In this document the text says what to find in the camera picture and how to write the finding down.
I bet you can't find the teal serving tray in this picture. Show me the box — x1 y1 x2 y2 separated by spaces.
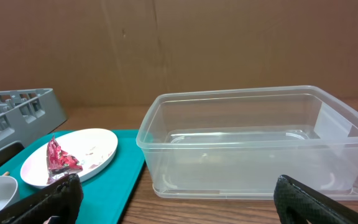
0 129 144 224

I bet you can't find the clear plastic bin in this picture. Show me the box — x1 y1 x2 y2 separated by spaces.
136 86 358 200

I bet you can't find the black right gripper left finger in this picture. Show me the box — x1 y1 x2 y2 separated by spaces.
0 174 83 224

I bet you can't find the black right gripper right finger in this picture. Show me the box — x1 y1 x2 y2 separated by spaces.
273 175 358 224

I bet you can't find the red snack wrapper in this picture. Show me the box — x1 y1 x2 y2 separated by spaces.
47 136 83 184

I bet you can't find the grey dish rack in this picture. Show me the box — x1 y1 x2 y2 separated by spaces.
0 88 67 150

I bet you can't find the large white plate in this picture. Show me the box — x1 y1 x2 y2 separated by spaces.
20 128 118 189

